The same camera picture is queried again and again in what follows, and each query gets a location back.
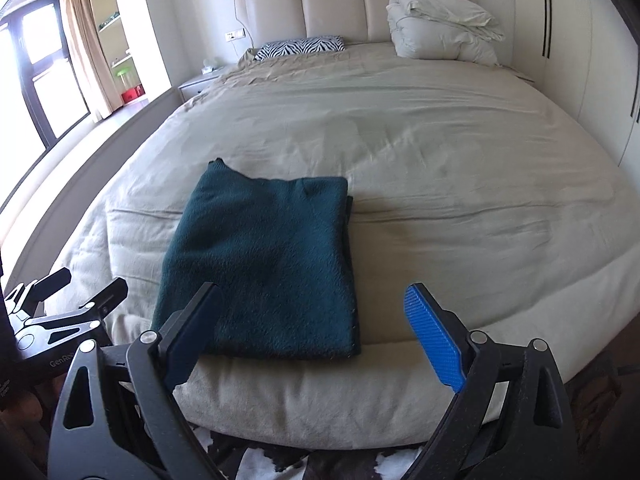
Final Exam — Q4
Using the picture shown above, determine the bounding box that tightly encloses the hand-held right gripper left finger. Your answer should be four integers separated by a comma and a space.
47, 281, 224, 480

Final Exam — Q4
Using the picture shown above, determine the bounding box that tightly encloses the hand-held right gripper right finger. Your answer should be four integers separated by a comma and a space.
404, 282, 576, 480

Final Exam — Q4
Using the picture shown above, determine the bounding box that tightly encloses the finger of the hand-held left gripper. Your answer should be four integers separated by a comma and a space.
17, 277, 128, 333
2, 267, 72, 318

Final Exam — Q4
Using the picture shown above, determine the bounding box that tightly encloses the teal knit sweater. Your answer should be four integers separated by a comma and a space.
151, 159, 362, 361

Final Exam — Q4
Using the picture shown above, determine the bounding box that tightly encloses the cowhide rug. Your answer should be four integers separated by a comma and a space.
190, 425, 431, 480

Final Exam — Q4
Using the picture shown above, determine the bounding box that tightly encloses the bed with beige sheet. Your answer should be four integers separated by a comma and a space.
5, 42, 636, 448

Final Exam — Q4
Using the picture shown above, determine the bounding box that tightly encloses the dark framed glass door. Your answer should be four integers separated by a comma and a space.
0, 0, 91, 151

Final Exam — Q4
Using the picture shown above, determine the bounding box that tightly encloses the grey nightstand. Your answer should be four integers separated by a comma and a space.
178, 65, 236, 106

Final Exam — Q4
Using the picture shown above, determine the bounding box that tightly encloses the beige curtain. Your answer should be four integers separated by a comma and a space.
59, 0, 113, 122

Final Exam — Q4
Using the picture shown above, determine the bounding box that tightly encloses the white open shelf unit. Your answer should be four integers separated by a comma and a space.
86, 0, 151, 106

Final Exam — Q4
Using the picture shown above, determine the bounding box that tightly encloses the white folded duvet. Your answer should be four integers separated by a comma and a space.
386, 0, 506, 65

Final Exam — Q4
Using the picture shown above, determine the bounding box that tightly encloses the zebra print pillow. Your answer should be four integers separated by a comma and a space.
254, 35, 347, 62

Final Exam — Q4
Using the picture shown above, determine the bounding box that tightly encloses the white wardrobe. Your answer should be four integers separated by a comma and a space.
512, 0, 640, 171

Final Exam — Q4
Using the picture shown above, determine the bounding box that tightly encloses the beige padded headboard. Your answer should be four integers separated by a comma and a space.
232, 0, 478, 61

